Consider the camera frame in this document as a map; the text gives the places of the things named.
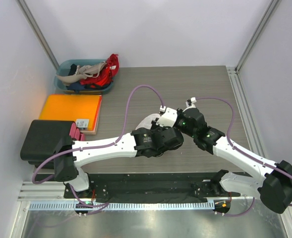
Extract white mesh laundry bag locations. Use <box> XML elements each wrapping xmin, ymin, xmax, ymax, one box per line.
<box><xmin>135</xmin><ymin>114</ymin><xmax>161</xmax><ymax>129</ymax></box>

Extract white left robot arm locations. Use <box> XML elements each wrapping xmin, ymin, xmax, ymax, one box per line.
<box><xmin>54</xmin><ymin>127</ymin><xmax>184</xmax><ymax>198</ymax></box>

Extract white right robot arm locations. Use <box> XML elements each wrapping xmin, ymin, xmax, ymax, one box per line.
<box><xmin>174</xmin><ymin>108</ymin><xmax>292</xmax><ymax>214</ymax></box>

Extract white cup bra in basket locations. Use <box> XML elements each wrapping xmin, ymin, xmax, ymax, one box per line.
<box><xmin>56</xmin><ymin>61</ymin><xmax>107</xmax><ymax>86</ymax></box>

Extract teal plastic laundry basket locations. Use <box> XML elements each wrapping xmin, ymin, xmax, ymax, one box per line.
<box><xmin>54</xmin><ymin>59</ymin><xmax>116</xmax><ymax>95</ymax></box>

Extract bright red garment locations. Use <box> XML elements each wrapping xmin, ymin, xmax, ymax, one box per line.
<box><xmin>80</xmin><ymin>54</ymin><xmax>119</xmax><ymax>90</ymax></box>

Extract black case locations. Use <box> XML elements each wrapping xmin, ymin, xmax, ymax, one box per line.
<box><xmin>20</xmin><ymin>119</ymin><xmax>85</xmax><ymax>167</ymax></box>

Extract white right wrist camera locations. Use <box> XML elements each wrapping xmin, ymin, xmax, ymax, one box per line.
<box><xmin>185</xmin><ymin>97</ymin><xmax>197</xmax><ymax>110</ymax></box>

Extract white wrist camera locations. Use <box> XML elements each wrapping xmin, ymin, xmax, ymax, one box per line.
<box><xmin>185</xmin><ymin>97</ymin><xmax>197</xmax><ymax>110</ymax></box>
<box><xmin>156</xmin><ymin>106</ymin><xmax>177</xmax><ymax>127</ymax></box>

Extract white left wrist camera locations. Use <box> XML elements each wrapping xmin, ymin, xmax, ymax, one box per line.
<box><xmin>156</xmin><ymin>106</ymin><xmax>177</xmax><ymax>127</ymax></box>

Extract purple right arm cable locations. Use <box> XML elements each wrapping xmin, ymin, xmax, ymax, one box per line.
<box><xmin>195</xmin><ymin>97</ymin><xmax>292</xmax><ymax>218</ymax></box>

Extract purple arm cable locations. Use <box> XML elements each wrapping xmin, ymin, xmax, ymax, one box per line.
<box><xmin>31</xmin><ymin>84</ymin><xmax>165</xmax><ymax>215</ymax></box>
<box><xmin>195</xmin><ymin>97</ymin><xmax>292</xmax><ymax>218</ymax></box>

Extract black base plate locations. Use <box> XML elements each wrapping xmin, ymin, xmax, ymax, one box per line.
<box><xmin>77</xmin><ymin>173</ymin><xmax>240</xmax><ymax>204</ymax></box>

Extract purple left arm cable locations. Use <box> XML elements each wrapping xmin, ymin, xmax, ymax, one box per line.
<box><xmin>31</xmin><ymin>84</ymin><xmax>165</xmax><ymax>215</ymax></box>

